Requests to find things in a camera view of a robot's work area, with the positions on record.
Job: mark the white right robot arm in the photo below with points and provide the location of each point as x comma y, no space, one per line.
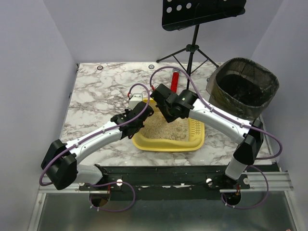
187,104

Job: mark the yellow and grey litter box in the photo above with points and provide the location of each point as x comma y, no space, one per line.
195,141

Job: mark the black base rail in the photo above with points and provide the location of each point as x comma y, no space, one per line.
165,183

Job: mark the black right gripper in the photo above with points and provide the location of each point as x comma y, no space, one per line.
160,94

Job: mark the grey mesh waste bin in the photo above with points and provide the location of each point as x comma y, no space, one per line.
242,88

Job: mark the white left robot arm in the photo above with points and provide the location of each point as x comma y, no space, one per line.
61,163

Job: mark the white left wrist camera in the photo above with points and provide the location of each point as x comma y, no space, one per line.
134,100

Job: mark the cat litter granules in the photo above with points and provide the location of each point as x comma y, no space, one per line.
156,127

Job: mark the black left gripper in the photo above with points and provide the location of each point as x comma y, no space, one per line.
143,109

